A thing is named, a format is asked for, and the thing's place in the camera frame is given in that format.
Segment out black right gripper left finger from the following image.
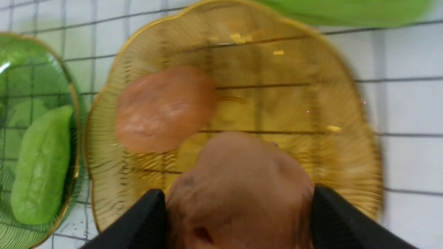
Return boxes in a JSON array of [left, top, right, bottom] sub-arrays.
[[82, 189, 168, 249]]

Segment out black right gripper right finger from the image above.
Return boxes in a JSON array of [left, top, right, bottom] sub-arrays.
[[311, 185, 416, 249]]

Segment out orange potato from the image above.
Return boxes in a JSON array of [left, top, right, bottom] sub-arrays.
[[115, 66, 218, 154], [166, 132, 315, 249]]

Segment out green cucumber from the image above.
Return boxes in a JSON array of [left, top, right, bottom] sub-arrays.
[[261, 0, 436, 28], [10, 105, 73, 225]]

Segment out amber glass plate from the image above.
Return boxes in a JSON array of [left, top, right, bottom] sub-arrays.
[[84, 0, 383, 233]]

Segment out white grid table mat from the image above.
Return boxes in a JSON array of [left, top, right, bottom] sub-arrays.
[[1, 0, 443, 249]]

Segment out green glass plate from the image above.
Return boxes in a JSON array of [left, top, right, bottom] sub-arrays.
[[0, 33, 83, 249]]

